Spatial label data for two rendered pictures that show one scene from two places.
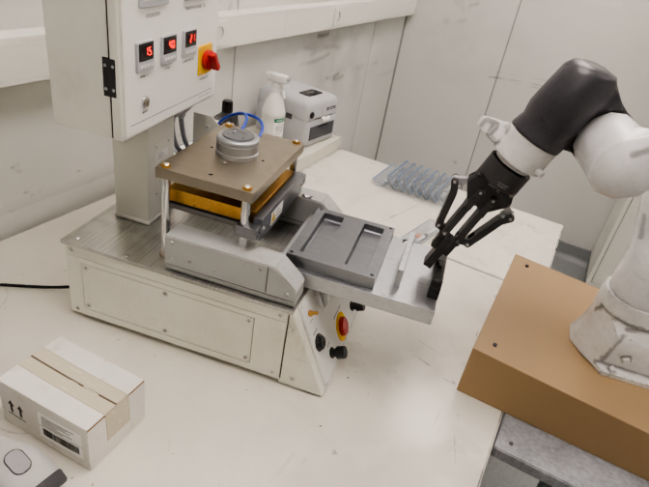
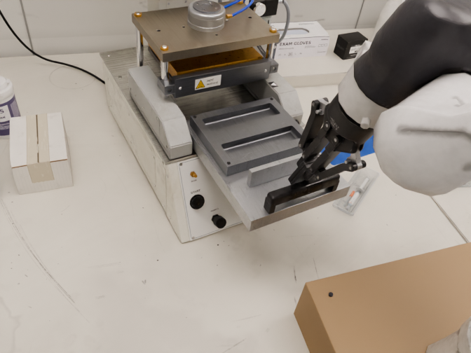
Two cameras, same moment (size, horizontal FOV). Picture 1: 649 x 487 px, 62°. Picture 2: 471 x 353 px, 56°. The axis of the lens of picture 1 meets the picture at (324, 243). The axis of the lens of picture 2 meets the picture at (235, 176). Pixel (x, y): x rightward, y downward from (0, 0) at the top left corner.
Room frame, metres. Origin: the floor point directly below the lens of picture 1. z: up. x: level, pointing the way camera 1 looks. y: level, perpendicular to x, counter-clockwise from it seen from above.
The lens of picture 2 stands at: (0.37, -0.53, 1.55)
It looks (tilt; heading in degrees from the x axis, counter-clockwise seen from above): 44 degrees down; 45
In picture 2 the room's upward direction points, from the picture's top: 8 degrees clockwise
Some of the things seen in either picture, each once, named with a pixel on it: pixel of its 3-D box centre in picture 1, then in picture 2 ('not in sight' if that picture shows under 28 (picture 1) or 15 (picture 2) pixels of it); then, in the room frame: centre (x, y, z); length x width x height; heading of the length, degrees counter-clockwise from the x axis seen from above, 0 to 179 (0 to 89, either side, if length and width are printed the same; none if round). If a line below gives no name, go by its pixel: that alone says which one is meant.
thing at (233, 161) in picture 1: (225, 158); (207, 26); (0.96, 0.22, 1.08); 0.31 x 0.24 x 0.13; 169
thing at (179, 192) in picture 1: (238, 173); (208, 41); (0.95, 0.19, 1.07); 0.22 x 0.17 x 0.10; 169
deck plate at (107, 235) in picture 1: (215, 232); (195, 87); (0.94, 0.22, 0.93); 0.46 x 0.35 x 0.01; 79
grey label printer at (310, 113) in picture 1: (297, 111); not in sight; (1.96, 0.19, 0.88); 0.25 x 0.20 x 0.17; 61
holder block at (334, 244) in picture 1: (343, 244); (251, 132); (0.89, -0.04, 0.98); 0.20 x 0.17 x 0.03; 169
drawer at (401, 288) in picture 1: (365, 256); (262, 151); (0.88, -0.08, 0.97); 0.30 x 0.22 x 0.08; 79
